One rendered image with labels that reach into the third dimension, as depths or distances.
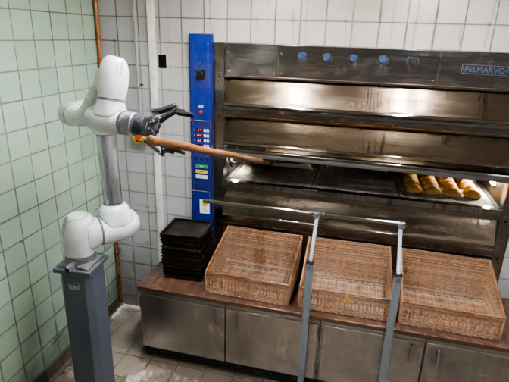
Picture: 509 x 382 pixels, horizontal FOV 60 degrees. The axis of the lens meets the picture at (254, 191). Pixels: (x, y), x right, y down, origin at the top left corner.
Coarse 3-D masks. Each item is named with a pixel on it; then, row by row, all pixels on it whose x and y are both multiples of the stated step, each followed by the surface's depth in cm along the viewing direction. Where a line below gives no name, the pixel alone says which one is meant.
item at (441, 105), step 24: (240, 96) 286; (264, 96) 283; (288, 96) 279; (312, 96) 276; (336, 96) 273; (360, 96) 270; (384, 96) 267; (408, 96) 264; (432, 96) 261; (456, 96) 258; (480, 96) 255; (504, 96) 252; (432, 120) 261; (456, 120) 256; (480, 120) 253; (504, 120) 252
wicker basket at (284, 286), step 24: (240, 240) 315; (264, 240) 311; (288, 240) 307; (216, 264) 299; (240, 264) 317; (264, 264) 312; (216, 288) 281; (240, 288) 287; (264, 288) 271; (288, 288) 267
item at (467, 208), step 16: (288, 192) 300; (304, 192) 297; (320, 192) 295; (336, 192) 293; (352, 192) 294; (432, 208) 281; (448, 208) 278; (464, 208) 276; (480, 208) 273; (496, 208) 273
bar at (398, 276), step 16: (256, 208) 269; (272, 208) 266; (288, 208) 265; (400, 224) 249; (400, 240) 247; (400, 256) 243; (400, 272) 239; (304, 288) 253; (400, 288) 238; (304, 304) 256; (304, 320) 260; (304, 336) 263; (304, 352) 267; (384, 352) 254; (304, 368) 273; (384, 368) 257
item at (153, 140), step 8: (152, 136) 137; (152, 144) 137; (160, 144) 141; (168, 144) 147; (176, 144) 153; (184, 144) 160; (192, 144) 169; (200, 152) 178; (208, 152) 185; (216, 152) 194; (224, 152) 205; (232, 152) 219; (248, 160) 250; (256, 160) 266; (264, 160) 289
